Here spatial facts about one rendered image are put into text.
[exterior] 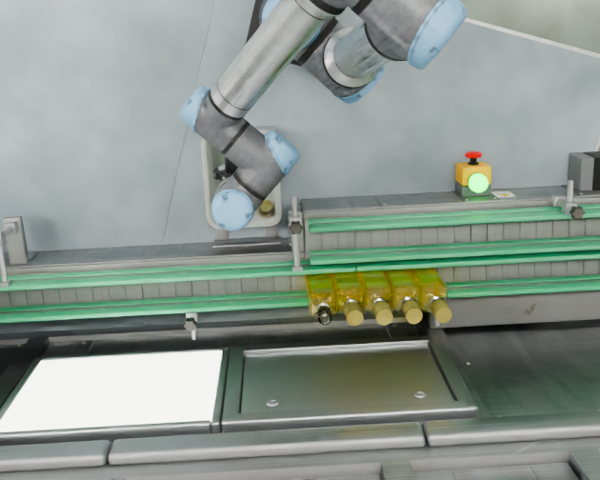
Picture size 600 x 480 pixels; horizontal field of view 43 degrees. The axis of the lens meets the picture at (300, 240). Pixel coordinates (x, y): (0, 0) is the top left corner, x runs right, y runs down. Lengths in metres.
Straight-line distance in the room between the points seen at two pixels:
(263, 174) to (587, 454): 0.73
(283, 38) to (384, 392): 0.69
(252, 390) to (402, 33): 0.75
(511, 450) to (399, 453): 0.19
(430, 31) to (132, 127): 0.90
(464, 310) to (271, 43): 0.88
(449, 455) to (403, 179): 0.75
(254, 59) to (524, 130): 0.85
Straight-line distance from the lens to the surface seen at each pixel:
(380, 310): 1.51
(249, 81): 1.29
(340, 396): 1.50
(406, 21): 1.16
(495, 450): 1.39
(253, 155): 1.36
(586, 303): 1.94
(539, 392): 1.62
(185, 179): 1.86
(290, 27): 1.23
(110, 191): 1.89
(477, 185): 1.80
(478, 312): 1.87
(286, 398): 1.50
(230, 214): 1.37
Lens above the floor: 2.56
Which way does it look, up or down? 74 degrees down
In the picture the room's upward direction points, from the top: 172 degrees clockwise
